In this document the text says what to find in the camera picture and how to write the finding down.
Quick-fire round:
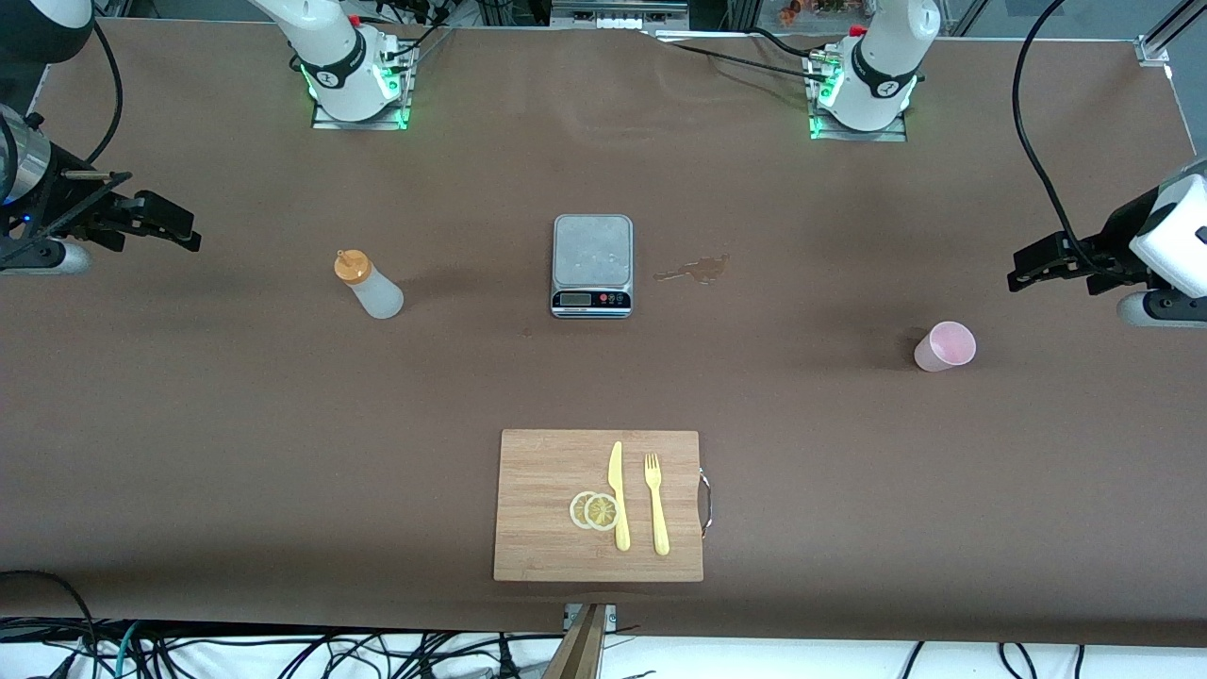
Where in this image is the pink plastic cup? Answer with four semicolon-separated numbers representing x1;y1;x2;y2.
913;321;978;373

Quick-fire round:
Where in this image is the brown table cover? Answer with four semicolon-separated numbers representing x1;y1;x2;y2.
0;17;1207;650

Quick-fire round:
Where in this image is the orange background clutter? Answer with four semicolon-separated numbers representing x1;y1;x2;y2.
778;0;850;25

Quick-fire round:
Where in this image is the silver digital kitchen scale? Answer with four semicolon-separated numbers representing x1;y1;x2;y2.
551;214;634;320

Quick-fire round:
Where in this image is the yellow plastic fork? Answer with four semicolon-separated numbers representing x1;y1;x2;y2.
644;453;670;556

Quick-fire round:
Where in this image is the yellow plastic knife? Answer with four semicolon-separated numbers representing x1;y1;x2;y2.
608;440;631;553

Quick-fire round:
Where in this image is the aluminium frame profile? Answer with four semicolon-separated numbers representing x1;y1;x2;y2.
1134;0;1207;67

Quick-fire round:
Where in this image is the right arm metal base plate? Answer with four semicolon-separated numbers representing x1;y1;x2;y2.
311;42;413;131

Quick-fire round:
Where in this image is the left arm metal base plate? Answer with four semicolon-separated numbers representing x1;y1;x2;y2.
809;47;909;142

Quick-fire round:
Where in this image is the black base cable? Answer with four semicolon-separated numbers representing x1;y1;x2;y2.
382;0;458;72

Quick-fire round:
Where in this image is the black table cable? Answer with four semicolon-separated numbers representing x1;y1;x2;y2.
651;33;823;84
750;26;831;62

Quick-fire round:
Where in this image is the teal floor cable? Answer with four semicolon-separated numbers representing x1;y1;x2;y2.
113;621;142;679

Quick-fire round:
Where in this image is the metal background frame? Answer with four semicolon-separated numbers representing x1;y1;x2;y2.
550;0;694;31

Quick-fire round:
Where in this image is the wooden cutting board metal handle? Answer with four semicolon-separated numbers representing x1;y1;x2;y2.
493;429;713;583

